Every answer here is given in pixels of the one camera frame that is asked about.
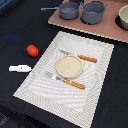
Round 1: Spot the red sausage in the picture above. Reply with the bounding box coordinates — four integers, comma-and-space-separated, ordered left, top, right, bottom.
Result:
27, 45, 39, 57

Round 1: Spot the white fish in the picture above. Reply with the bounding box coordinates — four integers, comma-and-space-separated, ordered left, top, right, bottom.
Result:
9, 65, 32, 73

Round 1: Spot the grey frying pan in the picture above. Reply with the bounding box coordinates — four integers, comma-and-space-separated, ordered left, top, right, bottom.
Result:
40, 1, 80, 20

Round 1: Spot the pink stove board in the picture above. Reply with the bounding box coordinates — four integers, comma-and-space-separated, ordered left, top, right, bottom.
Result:
48, 0, 128, 43

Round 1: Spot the round beige plate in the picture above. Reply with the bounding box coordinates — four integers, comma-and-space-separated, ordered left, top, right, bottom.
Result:
56, 55, 83, 78

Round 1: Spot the woven beige placemat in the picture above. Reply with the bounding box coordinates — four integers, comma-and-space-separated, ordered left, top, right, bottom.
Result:
14, 31, 114, 128

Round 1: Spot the grey cooking pot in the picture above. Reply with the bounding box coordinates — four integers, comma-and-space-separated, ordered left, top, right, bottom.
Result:
80, 1, 109, 24

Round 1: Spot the black burner under bowl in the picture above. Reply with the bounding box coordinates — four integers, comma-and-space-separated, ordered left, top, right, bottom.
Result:
115, 16, 128, 31

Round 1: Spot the beige bowl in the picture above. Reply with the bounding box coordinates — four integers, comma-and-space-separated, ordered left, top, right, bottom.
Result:
119, 5, 128, 30

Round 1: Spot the fork with wooden handle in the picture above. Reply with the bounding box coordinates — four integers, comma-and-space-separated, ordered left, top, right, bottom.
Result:
45, 72, 85, 89

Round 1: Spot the knife with wooden handle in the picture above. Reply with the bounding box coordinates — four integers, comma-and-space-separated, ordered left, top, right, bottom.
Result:
58, 49, 97, 63

